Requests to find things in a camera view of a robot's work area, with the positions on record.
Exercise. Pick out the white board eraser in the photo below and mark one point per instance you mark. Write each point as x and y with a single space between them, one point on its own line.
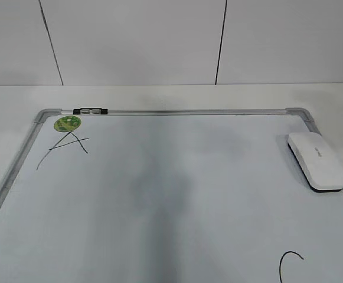
318 161

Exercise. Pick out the green round magnet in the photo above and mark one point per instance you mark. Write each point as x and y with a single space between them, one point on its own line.
67 124

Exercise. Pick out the white board with aluminium frame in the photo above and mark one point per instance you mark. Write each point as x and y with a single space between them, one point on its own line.
167 196

